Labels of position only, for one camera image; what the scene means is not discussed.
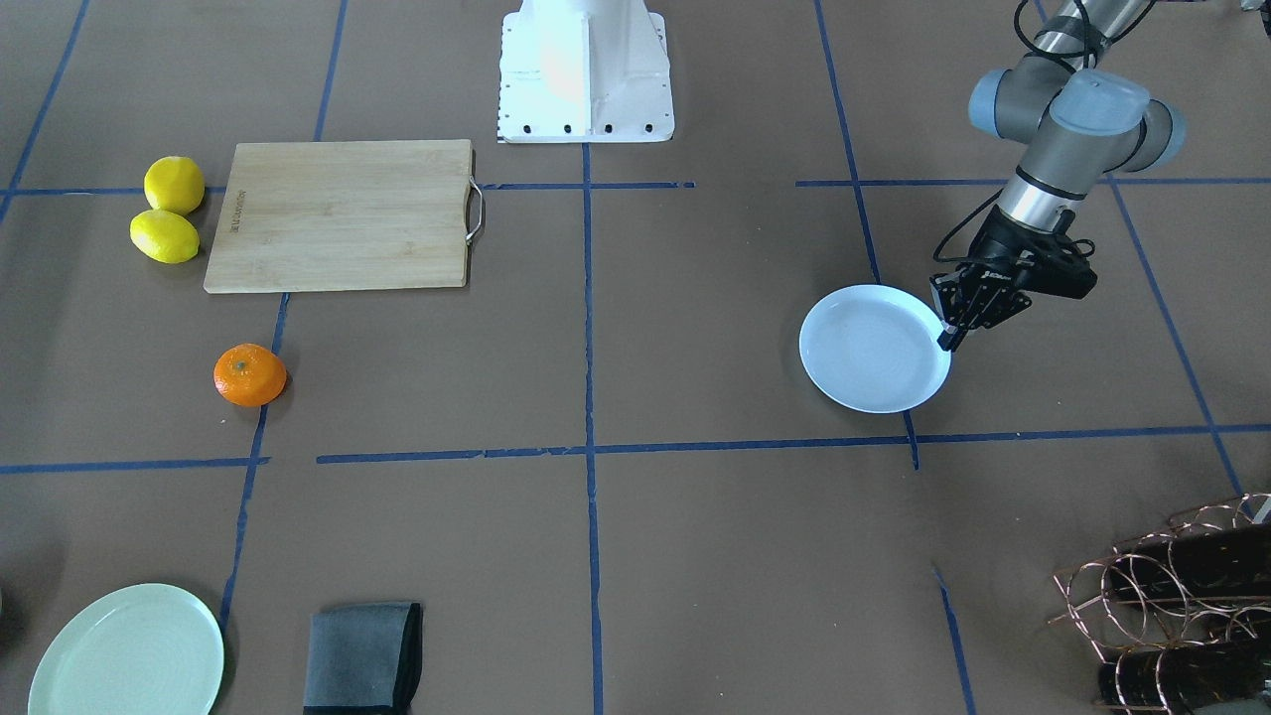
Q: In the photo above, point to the light green plate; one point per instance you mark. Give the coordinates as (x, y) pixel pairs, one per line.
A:
(147, 649)

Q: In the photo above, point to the copper wire bottle rack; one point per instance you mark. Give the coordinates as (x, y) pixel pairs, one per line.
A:
(1178, 618)

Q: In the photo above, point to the yellow lemon lower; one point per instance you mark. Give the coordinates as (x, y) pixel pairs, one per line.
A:
(165, 236)

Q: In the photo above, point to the dark wine bottle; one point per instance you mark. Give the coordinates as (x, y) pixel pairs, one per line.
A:
(1218, 678)
(1230, 568)

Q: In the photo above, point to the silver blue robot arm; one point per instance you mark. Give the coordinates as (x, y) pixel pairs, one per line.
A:
(1076, 123)

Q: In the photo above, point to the orange fruit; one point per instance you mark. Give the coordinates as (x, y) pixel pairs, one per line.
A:
(249, 375)

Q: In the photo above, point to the bamboo cutting board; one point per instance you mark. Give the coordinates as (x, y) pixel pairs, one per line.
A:
(346, 216)

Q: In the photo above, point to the yellow lemon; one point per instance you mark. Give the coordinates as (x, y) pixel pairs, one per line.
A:
(165, 236)
(174, 184)

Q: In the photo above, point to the yellow lemon upper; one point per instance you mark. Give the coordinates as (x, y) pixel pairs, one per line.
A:
(174, 184)

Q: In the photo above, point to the folded grey cloth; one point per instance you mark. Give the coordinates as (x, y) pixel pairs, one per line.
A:
(364, 659)

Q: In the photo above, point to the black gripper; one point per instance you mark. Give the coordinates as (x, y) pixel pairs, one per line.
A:
(996, 247)

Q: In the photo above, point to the light blue plate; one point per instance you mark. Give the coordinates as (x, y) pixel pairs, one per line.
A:
(873, 349)

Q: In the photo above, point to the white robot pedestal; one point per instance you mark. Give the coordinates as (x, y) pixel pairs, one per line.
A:
(584, 71)

